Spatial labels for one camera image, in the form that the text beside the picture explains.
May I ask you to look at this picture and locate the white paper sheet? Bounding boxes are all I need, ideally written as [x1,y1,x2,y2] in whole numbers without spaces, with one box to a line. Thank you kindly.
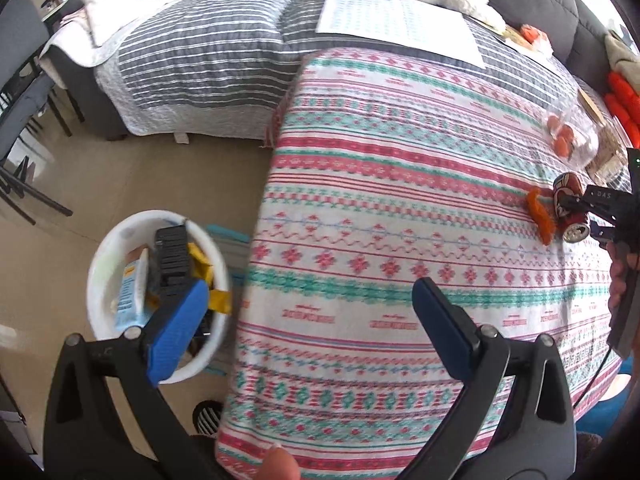
[316,0,486,68]

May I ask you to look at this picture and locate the striped black white slipper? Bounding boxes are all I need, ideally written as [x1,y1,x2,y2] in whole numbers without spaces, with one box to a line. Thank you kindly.
[192,400,224,439]

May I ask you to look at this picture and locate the patterned red green tablecloth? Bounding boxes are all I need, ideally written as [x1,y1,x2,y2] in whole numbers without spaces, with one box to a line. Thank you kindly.
[216,48,620,479]

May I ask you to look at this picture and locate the person right hand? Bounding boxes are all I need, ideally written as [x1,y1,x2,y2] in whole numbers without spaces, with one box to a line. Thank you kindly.
[606,243,639,312]

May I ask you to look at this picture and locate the yellow foil snack wrapper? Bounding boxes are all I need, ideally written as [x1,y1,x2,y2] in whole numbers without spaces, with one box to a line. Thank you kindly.
[188,242,232,315]

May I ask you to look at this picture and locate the clear jar with crackers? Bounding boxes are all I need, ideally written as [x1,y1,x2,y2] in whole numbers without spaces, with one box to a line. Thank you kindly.
[586,122,631,186]

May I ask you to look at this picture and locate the red soda can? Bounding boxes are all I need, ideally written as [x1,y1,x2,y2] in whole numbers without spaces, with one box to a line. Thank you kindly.
[553,172,590,244]

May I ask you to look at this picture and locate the red orange cushion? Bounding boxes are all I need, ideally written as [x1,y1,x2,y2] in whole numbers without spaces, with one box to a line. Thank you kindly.
[604,72,640,148]

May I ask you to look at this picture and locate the grey chair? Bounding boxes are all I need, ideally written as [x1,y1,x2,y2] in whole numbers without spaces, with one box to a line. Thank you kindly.
[1,0,73,226]

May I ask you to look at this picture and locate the orange white snack packet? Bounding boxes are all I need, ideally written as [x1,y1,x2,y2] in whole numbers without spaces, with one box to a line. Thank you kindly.
[520,24,553,54]

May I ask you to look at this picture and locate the grey striped quilt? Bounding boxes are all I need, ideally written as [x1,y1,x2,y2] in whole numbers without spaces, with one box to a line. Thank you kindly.
[40,0,610,140]

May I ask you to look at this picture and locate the person left hand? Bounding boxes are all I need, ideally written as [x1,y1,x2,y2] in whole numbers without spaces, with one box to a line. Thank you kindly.
[255,444,302,480]

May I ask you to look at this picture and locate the white trash bin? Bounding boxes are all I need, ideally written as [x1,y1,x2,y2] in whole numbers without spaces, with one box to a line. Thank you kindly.
[86,209,232,386]

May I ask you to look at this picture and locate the black plastic tray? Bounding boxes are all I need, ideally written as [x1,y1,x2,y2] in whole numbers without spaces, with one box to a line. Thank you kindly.
[146,224,212,356]

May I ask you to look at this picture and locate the beige blanket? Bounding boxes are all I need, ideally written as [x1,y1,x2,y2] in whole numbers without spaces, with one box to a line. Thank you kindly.
[604,34,640,87]

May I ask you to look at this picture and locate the dark grey sofa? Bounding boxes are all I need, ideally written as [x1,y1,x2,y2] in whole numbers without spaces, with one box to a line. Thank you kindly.
[40,0,610,140]

